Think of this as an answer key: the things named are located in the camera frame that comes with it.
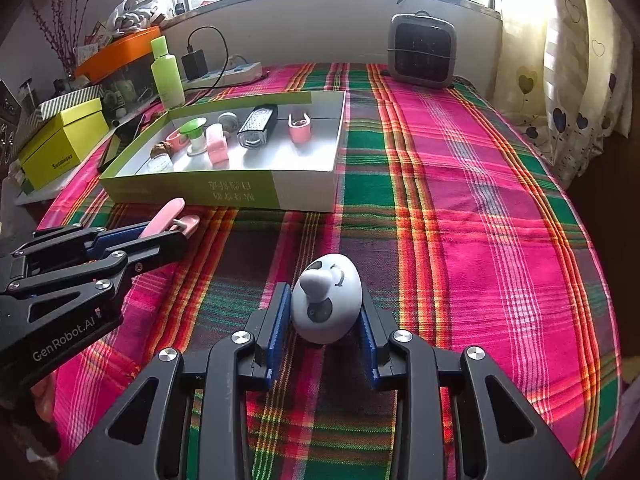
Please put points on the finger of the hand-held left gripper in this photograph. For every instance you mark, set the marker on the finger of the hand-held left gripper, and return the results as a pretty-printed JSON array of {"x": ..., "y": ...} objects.
[
  {"x": 120, "y": 239},
  {"x": 150, "y": 255}
]

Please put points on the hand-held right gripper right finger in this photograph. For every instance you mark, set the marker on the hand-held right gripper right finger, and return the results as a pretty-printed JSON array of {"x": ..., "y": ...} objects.
[{"x": 367, "y": 345}]

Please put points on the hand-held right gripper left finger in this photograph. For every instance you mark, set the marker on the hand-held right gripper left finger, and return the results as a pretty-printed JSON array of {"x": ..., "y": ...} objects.
[{"x": 279, "y": 335}]

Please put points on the white egg-shaped toy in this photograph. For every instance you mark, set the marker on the white egg-shaped toy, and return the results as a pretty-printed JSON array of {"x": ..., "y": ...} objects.
[{"x": 325, "y": 305}]

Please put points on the clear jar with white lid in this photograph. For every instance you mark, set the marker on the clear jar with white lid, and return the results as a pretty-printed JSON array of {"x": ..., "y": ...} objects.
[{"x": 161, "y": 164}]

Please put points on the large brown walnut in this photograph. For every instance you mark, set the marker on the large brown walnut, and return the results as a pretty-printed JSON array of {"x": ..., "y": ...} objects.
[{"x": 162, "y": 149}]

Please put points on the green cap mushroom toy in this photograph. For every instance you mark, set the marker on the green cap mushroom toy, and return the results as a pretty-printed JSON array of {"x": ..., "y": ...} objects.
[{"x": 195, "y": 127}]

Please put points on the white mushroom-shaped knob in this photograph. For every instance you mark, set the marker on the white mushroom-shaped knob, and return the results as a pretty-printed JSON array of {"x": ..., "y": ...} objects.
[{"x": 227, "y": 120}]

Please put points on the green and white cardboard box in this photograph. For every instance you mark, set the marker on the green and white cardboard box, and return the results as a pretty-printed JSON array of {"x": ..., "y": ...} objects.
[{"x": 280, "y": 155}]

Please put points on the black flashlight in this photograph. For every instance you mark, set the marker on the black flashlight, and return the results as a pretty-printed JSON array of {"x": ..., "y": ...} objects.
[{"x": 257, "y": 125}]

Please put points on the person's left hand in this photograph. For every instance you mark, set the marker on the person's left hand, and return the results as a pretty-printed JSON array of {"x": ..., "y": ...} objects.
[{"x": 44, "y": 400}]

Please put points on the black smartphone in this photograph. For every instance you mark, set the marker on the black smartphone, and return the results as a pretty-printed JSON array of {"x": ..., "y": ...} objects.
[{"x": 120, "y": 142}]

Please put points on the yellow cardboard box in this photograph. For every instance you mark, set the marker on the yellow cardboard box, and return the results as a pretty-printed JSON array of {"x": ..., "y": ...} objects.
[{"x": 60, "y": 145}]

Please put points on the green striped box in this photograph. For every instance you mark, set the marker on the green striped box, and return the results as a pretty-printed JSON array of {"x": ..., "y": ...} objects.
[{"x": 65, "y": 102}]

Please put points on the clear glass tank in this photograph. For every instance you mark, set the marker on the clear glass tank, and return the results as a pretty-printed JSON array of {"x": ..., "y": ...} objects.
[{"x": 127, "y": 85}]

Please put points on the green lotion bottle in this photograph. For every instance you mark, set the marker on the green lotion bottle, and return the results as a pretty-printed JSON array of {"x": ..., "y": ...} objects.
[{"x": 167, "y": 77}]

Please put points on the plaid tablecloth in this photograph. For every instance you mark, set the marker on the plaid tablecloth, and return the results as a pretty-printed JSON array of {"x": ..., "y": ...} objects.
[{"x": 475, "y": 210}]

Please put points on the orange tray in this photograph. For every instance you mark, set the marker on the orange tray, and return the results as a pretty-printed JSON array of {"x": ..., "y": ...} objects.
[{"x": 120, "y": 52}]

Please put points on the black charger plug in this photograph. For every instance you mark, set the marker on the black charger plug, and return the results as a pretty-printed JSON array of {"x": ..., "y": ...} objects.
[{"x": 194, "y": 64}]

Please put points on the white power strip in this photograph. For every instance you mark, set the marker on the white power strip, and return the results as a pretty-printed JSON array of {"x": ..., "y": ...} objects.
[{"x": 235, "y": 72}]

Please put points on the dried flower branches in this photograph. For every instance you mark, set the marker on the dried flower branches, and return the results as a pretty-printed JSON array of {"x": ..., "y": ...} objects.
[{"x": 55, "y": 20}]

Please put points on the grey space heater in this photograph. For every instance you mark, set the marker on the grey space heater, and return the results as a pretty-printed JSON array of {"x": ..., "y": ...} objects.
[{"x": 422, "y": 50}]

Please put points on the heart print curtain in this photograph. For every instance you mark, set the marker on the heart print curtain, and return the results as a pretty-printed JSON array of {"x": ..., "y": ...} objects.
[{"x": 575, "y": 85}]

